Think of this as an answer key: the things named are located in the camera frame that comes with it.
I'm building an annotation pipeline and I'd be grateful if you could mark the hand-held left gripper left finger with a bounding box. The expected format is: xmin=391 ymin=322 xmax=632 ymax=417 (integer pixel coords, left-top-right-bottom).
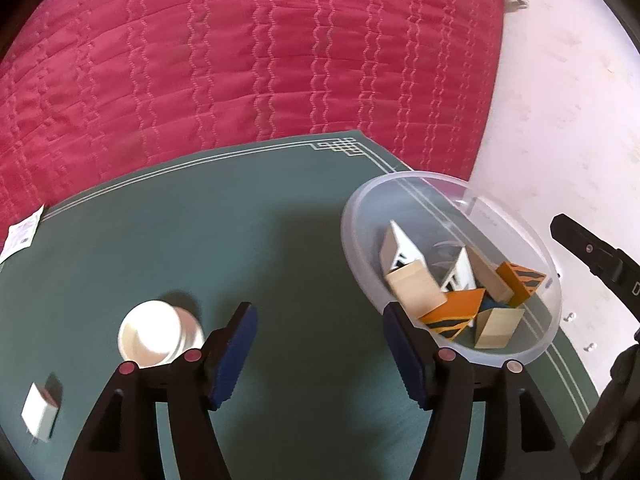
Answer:
xmin=61 ymin=302 xmax=260 ymax=480

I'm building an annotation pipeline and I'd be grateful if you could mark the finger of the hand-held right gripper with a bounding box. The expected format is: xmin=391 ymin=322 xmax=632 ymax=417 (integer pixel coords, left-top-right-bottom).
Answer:
xmin=550 ymin=214 xmax=626 ymax=281

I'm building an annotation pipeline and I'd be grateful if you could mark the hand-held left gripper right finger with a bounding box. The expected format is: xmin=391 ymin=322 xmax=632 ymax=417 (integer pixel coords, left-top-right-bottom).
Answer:
xmin=382 ymin=302 xmax=581 ymax=480

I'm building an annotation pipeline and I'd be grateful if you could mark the large orange striped block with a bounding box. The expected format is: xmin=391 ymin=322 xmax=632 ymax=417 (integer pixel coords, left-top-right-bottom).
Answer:
xmin=419 ymin=287 xmax=487 ymax=345

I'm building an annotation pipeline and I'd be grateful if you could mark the tan wooden wedge block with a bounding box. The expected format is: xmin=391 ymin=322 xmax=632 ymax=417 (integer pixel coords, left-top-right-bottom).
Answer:
xmin=385 ymin=259 xmax=448 ymax=321

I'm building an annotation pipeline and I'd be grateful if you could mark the small orange striped block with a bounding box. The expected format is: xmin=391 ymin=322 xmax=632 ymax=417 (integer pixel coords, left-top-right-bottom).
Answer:
xmin=496 ymin=261 xmax=548 ymax=307

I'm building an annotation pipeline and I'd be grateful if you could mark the beige triangular wooden block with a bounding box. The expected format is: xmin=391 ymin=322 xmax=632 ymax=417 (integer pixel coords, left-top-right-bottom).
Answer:
xmin=472 ymin=306 xmax=526 ymax=350

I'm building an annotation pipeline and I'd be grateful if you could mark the white triangular block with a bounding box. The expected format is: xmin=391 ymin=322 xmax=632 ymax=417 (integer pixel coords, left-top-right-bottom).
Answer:
xmin=380 ymin=220 xmax=426 ymax=276
xmin=440 ymin=247 xmax=476 ymax=293

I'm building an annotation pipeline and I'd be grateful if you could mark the brown wooden block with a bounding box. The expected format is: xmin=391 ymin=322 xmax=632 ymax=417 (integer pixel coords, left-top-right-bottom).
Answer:
xmin=467 ymin=250 xmax=513 ymax=303

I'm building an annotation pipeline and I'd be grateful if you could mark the clear plastic bowl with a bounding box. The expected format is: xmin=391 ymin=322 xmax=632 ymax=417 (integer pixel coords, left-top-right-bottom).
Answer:
xmin=341 ymin=171 xmax=563 ymax=367

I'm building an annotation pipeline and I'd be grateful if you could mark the person's right hand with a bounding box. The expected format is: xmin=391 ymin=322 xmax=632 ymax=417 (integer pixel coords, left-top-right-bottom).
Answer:
xmin=570 ymin=330 xmax=640 ymax=480

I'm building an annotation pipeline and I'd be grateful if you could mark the white jar lid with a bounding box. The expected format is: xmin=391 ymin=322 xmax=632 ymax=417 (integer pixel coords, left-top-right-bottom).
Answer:
xmin=118 ymin=300 xmax=205 ymax=367

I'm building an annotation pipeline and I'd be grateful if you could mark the green mat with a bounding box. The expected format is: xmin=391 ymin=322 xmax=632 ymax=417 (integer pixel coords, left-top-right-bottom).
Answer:
xmin=0 ymin=130 xmax=598 ymax=480

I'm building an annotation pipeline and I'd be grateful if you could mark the white charger plug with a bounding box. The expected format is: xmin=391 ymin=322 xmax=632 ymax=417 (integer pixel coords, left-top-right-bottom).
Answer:
xmin=21 ymin=382 xmax=61 ymax=446

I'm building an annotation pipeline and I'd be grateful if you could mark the white paper leaflet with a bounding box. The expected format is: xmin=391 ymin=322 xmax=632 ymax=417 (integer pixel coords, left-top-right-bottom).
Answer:
xmin=0 ymin=204 xmax=46 ymax=263

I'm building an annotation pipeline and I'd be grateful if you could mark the red quilted blanket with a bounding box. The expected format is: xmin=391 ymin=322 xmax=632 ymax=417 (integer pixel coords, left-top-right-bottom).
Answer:
xmin=0 ymin=0 xmax=506 ymax=211

